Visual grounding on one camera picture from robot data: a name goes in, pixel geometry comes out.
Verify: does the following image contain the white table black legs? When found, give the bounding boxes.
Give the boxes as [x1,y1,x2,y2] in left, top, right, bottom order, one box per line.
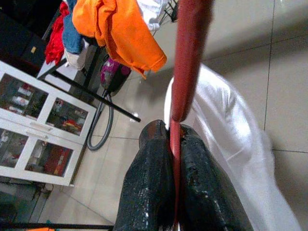
[36,0,142,123]

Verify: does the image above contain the dark tv console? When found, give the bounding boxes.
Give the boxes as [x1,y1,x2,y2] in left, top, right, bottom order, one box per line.
[0,0,63,75]

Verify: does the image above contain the white glass door cabinet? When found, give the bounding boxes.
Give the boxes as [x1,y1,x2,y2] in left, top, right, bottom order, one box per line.
[0,60,98,187]

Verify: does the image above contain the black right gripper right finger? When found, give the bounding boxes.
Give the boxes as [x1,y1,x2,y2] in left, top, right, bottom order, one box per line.
[179,124,254,231]

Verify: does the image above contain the orange polo shirt black trim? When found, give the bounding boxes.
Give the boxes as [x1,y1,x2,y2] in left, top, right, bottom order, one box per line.
[72,0,168,80]
[25,226,60,231]

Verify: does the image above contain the white printed t-shirt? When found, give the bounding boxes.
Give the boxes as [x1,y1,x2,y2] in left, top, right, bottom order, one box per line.
[163,64,303,231]

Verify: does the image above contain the red garment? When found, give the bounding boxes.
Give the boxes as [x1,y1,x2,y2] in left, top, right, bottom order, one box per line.
[45,2,70,65]

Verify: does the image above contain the grey vacuum hose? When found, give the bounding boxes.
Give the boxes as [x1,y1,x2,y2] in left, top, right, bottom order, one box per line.
[86,92,115,151]

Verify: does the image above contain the red plastic hanger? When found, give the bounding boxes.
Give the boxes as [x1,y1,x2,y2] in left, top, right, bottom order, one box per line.
[168,0,216,231]

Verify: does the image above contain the white garment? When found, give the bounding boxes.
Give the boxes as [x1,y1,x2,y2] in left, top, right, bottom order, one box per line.
[136,0,169,31]
[64,39,89,71]

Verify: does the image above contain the magenta black vacuum cleaner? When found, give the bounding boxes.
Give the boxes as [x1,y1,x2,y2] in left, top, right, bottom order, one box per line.
[100,56,132,97]

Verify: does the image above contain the blue denim jeans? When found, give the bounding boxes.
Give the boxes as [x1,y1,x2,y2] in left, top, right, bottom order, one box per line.
[62,0,85,55]

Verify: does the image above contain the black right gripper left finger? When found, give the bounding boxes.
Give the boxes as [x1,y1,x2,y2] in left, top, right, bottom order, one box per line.
[112,119,178,231]

